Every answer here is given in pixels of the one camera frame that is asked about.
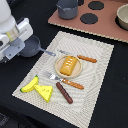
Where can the orange toy bread loaf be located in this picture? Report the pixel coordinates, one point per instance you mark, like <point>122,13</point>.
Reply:
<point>68,65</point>

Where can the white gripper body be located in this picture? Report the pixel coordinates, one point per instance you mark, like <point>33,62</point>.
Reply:
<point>12,40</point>

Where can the grey toy pot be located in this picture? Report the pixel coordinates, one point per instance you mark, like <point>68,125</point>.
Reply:
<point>67,9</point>

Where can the toy fork orange handle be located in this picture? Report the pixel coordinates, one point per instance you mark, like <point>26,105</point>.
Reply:
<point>54,77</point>

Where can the beige woven placemat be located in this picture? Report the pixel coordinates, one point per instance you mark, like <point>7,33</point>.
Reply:
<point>58,110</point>

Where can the beige toy bowl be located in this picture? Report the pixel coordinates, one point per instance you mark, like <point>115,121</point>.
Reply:
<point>122,14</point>

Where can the black stove burner disc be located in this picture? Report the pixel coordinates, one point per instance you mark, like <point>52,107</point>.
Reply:
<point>96,5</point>
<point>89,18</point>

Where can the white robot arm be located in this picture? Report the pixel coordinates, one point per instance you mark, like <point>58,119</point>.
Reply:
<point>6,17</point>

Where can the toy knife orange handle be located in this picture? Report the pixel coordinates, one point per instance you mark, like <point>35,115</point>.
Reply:
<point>79,56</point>

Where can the pink toy stove board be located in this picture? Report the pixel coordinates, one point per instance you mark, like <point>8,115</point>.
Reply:
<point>104,27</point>

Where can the brown toy sausage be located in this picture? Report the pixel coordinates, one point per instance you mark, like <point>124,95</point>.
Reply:
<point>64,93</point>

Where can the yellow toy cheese wedge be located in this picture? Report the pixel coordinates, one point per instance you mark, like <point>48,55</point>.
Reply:
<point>44,91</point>

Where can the beige toy plate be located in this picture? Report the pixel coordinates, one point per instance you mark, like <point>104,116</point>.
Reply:
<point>76,71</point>

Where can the yellow toy banana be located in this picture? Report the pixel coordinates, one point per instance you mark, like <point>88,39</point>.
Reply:
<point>29,87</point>

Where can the grey toy frying pan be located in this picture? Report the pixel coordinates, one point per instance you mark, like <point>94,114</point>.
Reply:
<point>33,47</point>

